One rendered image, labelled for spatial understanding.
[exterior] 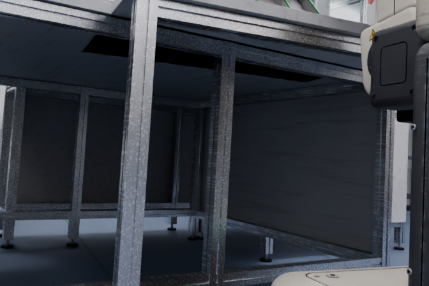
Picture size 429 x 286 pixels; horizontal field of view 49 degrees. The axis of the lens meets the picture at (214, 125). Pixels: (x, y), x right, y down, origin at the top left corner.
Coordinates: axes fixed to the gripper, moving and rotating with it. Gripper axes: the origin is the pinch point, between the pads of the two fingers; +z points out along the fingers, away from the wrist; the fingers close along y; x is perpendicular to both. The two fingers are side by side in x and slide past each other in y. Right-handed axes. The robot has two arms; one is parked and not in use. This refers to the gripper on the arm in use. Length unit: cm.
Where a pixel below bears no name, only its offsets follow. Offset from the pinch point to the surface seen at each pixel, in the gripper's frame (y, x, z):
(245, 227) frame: -70, 17, 108
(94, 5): 40, 35, 0
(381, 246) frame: -68, 75, 50
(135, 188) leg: 35, 76, 20
